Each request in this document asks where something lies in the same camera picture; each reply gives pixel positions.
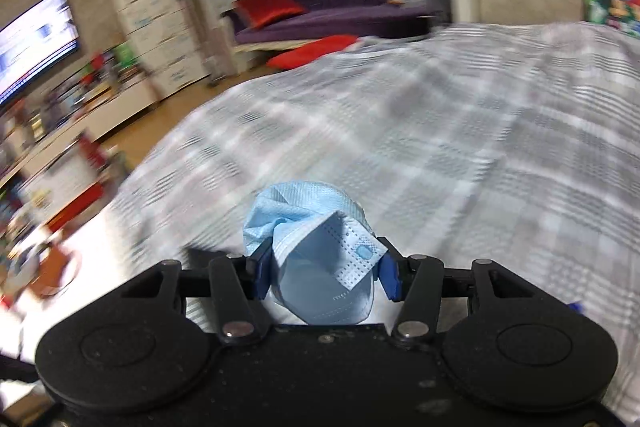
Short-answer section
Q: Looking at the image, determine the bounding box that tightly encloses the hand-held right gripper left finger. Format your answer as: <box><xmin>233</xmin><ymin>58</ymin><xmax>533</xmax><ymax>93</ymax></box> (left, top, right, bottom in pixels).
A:
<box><xmin>120</xmin><ymin>241</ymin><xmax>275</xmax><ymax>344</ymax></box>

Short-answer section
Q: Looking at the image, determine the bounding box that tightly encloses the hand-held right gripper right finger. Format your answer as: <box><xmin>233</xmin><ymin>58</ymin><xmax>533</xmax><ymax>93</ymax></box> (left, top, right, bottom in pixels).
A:
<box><xmin>374</xmin><ymin>236</ymin><xmax>533</xmax><ymax>344</ymax></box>

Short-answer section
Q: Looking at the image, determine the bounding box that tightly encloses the blue face mask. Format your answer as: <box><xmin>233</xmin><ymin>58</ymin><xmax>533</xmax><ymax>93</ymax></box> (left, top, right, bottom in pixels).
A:
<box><xmin>242</xmin><ymin>181</ymin><xmax>390</xmax><ymax>327</ymax></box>

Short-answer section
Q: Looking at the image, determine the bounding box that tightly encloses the grey plaid bedsheet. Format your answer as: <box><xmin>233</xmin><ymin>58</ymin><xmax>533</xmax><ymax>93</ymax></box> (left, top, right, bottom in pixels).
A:
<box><xmin>107</xmin><ymin>21</ymin><xmax>640</xmax><ymax>427</ymax></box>

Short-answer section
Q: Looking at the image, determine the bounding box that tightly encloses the red long pillow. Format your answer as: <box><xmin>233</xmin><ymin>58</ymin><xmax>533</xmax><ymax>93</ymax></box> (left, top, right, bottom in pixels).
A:
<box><xmin>266</xmin><ymin>34</ymin><xmax>360</xmax><ymax>69</ymax></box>

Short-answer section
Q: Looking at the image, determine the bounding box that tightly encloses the white low tv cabinet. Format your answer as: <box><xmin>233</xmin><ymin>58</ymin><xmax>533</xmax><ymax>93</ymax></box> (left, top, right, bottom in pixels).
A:
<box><xmin>0</xmin><ymin>74</ymin><xmax>162</xmax><ymax>190</ymax></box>

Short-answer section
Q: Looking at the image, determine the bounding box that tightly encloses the purple chaise sofa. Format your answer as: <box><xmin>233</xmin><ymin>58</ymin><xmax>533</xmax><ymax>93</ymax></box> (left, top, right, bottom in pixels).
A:
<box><xmin>220</xmin><ymin>0</ymin><xmax>443</xmax><ymax>54</ymax></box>

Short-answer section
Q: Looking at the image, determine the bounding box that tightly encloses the red square cushion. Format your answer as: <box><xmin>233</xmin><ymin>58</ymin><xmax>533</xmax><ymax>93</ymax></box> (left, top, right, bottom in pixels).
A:
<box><xmin>232</xmin><ymin>0</ymin><xmax>308</xmax><ymax>30</ymax></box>

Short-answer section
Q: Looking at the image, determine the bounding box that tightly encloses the white drawer cabinet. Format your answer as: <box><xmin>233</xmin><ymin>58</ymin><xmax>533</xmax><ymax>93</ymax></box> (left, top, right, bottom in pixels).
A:
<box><xmin>109</xmin><ymin>0</ymin><xmax>212</xmax><ymax>102</ymax></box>

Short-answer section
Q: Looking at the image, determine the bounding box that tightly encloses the wall television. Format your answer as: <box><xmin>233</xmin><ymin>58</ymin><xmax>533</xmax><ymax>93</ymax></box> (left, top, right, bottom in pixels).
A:
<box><xmin>0</xmin><ymin>0</ymin><xmax>82</xmax><ymax>106</ymax></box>

